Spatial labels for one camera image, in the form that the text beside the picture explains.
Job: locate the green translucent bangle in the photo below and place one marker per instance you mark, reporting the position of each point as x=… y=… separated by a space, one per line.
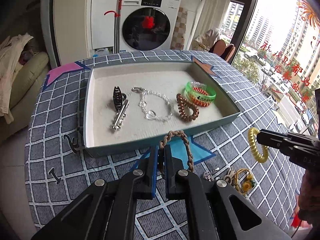
x=200 y=91

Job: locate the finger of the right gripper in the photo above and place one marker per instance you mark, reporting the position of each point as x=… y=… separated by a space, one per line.
x=299 y=148

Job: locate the brown round chair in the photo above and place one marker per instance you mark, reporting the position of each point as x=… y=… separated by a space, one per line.
x=223 y=50

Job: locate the silver rhinestone charm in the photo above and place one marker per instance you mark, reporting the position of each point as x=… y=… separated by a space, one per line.
x=210 y=175

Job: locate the white detergent bottle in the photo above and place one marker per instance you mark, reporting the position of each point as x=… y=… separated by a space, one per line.
x=101 y=52

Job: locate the white front-load washing machine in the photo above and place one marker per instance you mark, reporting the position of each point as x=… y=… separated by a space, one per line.
x=147 y=24

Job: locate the beige cloth on chair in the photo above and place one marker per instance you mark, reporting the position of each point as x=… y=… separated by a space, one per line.
x=205 y=41

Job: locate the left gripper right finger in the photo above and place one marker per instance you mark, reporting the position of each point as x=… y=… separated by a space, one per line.
x=172 y=165

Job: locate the red-handled mop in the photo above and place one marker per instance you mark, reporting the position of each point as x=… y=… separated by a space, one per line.
x=116 y=13

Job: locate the silver metal hair barrette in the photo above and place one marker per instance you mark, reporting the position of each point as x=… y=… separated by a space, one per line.
x=120 y=116

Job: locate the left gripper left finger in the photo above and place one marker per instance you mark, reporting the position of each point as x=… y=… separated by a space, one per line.
x=146 y=183

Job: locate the beige jacket on armchair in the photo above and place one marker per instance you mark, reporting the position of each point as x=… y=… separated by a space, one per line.
x=11 y=49

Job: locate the cream leather armchair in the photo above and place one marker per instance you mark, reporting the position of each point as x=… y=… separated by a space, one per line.
x=25 y=90

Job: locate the checkered towel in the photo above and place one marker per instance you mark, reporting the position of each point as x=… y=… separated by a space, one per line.
x=178 y=38

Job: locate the blue checked tablecloth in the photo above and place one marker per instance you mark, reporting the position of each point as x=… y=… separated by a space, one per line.
x=57 y=169

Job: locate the black claw hair clip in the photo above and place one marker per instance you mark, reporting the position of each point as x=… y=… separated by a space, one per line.
x=118 y=98

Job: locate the blue-grey shallow tray box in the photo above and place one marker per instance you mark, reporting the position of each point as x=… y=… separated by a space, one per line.
x=151 y=88

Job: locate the person's right hand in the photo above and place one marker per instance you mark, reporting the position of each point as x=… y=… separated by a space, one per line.
x=308 y=200

